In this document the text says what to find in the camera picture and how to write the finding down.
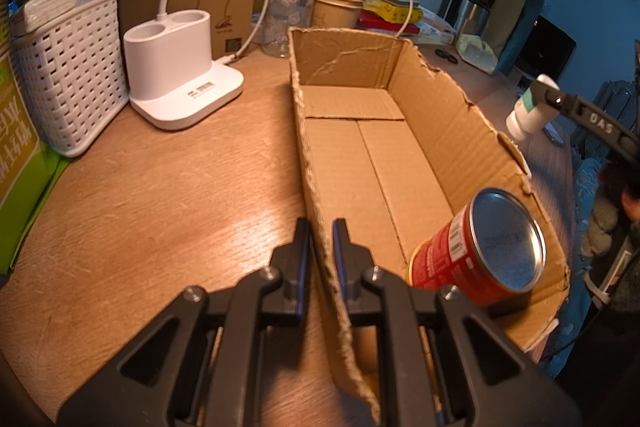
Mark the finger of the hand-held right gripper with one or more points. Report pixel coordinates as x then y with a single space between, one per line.
595 119

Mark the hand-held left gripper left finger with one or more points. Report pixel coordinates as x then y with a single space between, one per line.
302 257

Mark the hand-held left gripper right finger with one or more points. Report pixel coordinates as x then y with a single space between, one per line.
342 257

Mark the white pill bottle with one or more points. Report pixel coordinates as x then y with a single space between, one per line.
525 114

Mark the cardboard box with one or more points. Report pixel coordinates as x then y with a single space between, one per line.
390 167

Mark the red tin can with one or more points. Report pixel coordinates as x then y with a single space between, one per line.
450 257

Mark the black monitor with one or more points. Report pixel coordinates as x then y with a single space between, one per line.
547 47

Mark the pale yellow tissue pack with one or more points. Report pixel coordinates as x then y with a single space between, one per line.
475 52

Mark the steel thermos cup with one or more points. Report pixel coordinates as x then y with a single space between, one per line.
472 19

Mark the black scissors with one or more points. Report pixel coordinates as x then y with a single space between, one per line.
445 56

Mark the white wipes pack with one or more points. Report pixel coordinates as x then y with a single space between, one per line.
435 29

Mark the person's dark clothing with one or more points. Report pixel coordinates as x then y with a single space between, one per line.
615 332

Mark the yellow packet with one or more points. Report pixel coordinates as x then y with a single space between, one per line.
395 12

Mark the red book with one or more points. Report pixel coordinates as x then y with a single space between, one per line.
372 23

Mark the white desk lamp base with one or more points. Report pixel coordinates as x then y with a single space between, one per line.
170 57

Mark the clear printed glass bottle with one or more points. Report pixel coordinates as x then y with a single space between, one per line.
285 17

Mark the stack of brown paper cups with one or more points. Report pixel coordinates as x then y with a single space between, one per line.
332 9

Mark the white woven basket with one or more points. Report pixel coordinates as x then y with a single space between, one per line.
75 72

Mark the green printed box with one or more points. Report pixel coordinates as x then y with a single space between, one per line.
20 167

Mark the white tissue packs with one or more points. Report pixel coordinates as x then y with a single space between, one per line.
45 7

